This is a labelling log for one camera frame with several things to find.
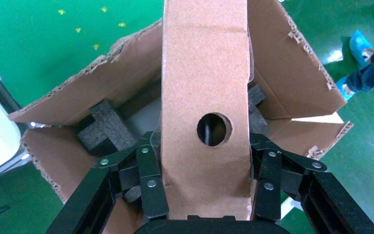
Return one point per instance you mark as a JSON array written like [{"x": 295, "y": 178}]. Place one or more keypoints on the large open cardboard carton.
[{"x": 109, "y": 80}]

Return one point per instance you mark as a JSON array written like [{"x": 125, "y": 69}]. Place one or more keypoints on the black foam block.
[
  {"x": 106, "y": 126},
  {"x": 256, "y": 97}
]

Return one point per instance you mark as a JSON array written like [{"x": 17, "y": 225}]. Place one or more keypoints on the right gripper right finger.
[{"x": 309, "y": 193}]

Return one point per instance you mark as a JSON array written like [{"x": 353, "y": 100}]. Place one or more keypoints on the small cardboard box with hole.
[{"x": 203, "y": 64}]

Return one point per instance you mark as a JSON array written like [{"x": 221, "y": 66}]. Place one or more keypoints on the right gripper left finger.
[{"x": 151, "y": 193}]

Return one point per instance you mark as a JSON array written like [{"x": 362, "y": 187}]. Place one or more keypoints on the blue shoe cover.
[
  {"x": 343, "y": 92},
  {"x": 358, "y": 43}
]

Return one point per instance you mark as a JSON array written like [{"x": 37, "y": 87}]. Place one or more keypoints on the yellow star sticker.
[
  {"x": 104, "y": 9},
  {"x": 61, "y": 12},
  {"x": 121, "y": 24},
  {"x": 78, "y": 30},
  {"x": 95, "y": 46}
]

